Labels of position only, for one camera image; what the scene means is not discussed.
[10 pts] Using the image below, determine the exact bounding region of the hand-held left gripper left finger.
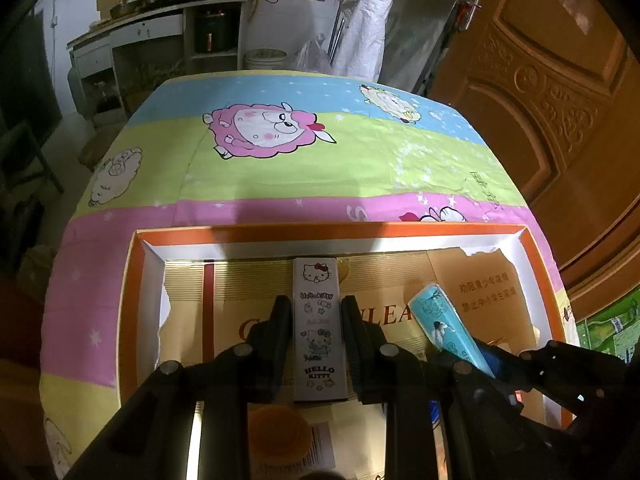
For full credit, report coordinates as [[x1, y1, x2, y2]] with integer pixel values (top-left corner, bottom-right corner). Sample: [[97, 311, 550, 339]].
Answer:
[[65, 295, 293, 480]]

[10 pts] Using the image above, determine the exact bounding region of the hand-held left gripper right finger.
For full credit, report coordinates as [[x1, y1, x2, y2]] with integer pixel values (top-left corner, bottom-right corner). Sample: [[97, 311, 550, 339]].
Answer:
[[341, 295, 546, 480]]

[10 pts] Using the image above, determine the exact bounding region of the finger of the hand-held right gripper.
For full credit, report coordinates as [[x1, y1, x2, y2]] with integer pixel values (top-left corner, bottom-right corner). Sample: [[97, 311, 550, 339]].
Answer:
[[472, 338, 628, 411], [480, 360, 571, 431]]

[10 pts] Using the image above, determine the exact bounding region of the white cartoon lighter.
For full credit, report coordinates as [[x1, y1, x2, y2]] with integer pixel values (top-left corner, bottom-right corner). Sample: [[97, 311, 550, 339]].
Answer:
[[291, 257, 350, 404]]

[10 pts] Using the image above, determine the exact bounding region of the teal lighter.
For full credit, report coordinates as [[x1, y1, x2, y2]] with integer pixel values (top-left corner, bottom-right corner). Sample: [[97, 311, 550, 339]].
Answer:
[[406, 284, 497, 379]]

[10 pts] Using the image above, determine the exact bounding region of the orange-rimmed cardboard box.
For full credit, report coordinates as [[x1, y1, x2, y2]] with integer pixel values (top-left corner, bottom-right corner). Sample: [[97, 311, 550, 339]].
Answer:
[[117, 222, 577, 480]]

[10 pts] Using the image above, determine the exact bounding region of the green beer carton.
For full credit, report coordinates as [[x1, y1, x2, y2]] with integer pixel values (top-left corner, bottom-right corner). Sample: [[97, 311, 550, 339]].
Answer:
[[575, 294, 640, 367]]

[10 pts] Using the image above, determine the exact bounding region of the orange bottle cap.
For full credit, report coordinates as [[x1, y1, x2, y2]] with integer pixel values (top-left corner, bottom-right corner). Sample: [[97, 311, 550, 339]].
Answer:
[[247, 405, 314, 467]]

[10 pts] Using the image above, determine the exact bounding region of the printed cartoon blanket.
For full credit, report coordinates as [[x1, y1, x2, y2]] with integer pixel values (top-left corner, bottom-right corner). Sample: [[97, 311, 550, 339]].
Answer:
[[40, 70, 577, 480]]

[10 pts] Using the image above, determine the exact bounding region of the white bucket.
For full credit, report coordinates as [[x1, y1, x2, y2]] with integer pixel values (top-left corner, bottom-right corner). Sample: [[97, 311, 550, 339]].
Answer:
[[243, 48, 289, 72]]

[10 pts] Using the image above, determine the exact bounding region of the crumpled clear plastic bag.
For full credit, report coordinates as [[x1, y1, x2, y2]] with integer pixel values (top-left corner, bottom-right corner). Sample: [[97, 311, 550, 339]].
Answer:
[[292, 34, 334, 74]]

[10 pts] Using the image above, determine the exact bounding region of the wooden door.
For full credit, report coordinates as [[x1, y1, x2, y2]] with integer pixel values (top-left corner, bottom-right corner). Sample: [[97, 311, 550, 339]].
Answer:
[[429, 0, 640, 307]]

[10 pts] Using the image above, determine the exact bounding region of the clear plastic sheet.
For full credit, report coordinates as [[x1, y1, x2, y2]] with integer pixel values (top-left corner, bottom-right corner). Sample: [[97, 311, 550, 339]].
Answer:
[[380, 0, 459, 97]]

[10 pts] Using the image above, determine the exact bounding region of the white woven sack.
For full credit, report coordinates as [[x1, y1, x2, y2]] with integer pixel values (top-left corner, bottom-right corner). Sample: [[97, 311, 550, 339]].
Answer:
[[330, 0, 394, 84]]

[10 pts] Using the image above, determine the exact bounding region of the white kitchen counter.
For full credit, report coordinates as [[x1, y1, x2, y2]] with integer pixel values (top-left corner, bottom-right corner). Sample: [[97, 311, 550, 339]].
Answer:
[[67, 0, 251, 117]]

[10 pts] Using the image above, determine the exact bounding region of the metal door handle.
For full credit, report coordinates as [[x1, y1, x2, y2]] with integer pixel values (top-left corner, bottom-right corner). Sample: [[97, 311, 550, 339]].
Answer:
[[452, 0, 484, 31]]

